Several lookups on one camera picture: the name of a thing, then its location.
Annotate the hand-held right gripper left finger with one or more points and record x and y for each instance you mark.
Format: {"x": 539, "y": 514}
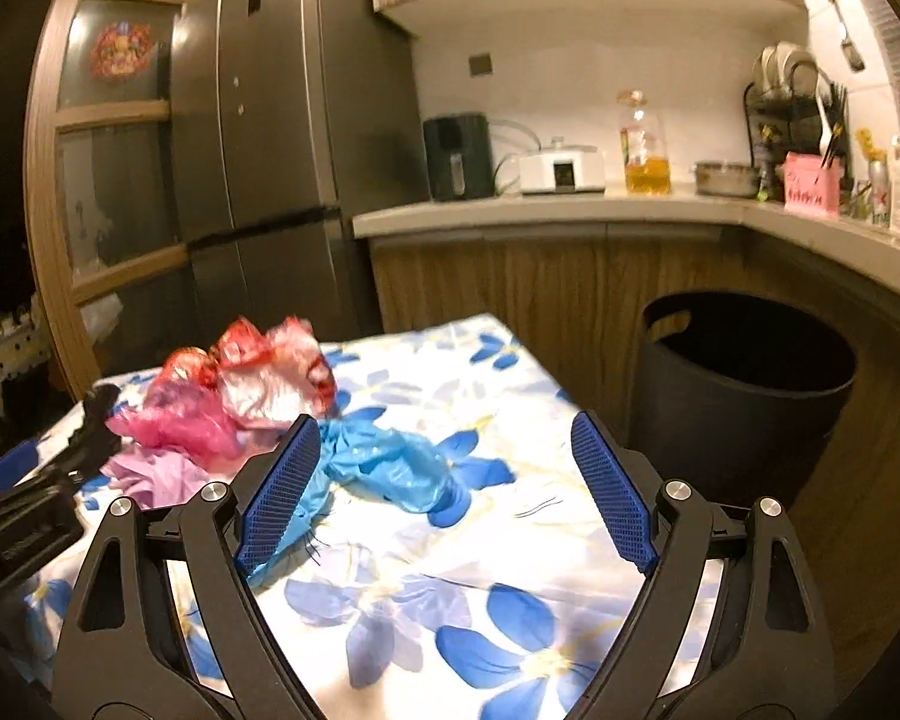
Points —
{"x": 281, "y": 491}

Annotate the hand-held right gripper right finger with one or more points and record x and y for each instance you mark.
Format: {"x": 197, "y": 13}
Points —
{"x": 613, "y": 487}

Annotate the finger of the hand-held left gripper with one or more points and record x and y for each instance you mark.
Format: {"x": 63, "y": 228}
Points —
{"x": 11, "y": 463}
{"x": 94, "y": 424}

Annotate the light purple plastic bag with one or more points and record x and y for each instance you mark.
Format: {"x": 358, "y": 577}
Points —
{"x": 161, "y": 480}

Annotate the pink plastic bag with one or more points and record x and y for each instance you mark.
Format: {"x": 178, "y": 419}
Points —
{"x": 187, "y": 427}

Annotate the blue plastic bag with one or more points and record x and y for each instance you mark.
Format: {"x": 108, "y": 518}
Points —
{"x": 390, "y": 469}

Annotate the red white plastic bag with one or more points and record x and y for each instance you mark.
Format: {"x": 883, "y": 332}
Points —
{"x": 270, "y": 375}

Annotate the black trash bin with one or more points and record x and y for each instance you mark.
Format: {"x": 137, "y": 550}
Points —
{"x": 727, "y": 420}

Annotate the dotted table cover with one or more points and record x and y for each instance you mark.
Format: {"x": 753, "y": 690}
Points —
{"x": 7, "y": 367}

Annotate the red snack wrapper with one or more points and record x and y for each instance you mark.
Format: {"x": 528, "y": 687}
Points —
{"x": 191, "y": 369}

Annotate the blue floral tablecloth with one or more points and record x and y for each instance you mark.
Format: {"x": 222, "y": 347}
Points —
{"x": 420, "y": 600}

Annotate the wooden lower cabinet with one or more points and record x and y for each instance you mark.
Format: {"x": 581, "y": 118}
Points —
{"x": 510, "y": 277}

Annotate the wooden glass door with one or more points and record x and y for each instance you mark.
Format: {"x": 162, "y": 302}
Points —
{"x": 45, "y": 165}

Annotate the beige kitchen countertop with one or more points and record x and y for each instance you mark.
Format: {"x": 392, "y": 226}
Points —
{"x": 540, "y": 210}

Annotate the white electric cooker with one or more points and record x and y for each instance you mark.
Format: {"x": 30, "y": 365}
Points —
{"x": 562, "y": 172}

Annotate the steel bowl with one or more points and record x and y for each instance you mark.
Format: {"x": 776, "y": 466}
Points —
{"x": 724, "y": 180}

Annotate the cooking oil bottle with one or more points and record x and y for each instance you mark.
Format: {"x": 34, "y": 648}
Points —
{"x": 645, "y": 157}

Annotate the pink utensil holder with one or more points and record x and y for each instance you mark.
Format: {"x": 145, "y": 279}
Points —
{"x": 810, "y": 191}

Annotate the grey refrigerator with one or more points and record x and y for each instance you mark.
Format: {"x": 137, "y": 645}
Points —
{"x": 292, "y": 127}

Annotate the black air fryer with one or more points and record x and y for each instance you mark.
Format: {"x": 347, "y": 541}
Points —
{"x": 457, "y": 157}

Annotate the red door decoration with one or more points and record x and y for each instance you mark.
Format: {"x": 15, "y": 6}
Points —
{"x": 124, "y": 49}

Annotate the green drink can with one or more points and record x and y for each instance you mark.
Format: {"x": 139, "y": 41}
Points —
{"x": 877, "y": 195}

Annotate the black dish rack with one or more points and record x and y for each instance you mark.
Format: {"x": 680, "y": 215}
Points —
{"x": 776, "y": 116}

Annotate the white ladle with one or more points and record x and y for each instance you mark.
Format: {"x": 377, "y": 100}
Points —
{"x": 823, "y": 124}

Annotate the yellow artificial flowers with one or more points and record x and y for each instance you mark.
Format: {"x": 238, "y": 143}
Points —
{"x": 868, "y": 144}

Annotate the white plate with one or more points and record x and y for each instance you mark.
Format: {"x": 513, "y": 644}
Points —
{"x": 795, "y": 67}
{"x": 766, "y": 71}

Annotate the hanging metal spatula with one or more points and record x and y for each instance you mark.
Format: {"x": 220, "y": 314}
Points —
{"x": 851, "y": 49}

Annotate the dark wall socket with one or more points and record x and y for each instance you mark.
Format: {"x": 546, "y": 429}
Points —
{"x": 480, "y": 64}

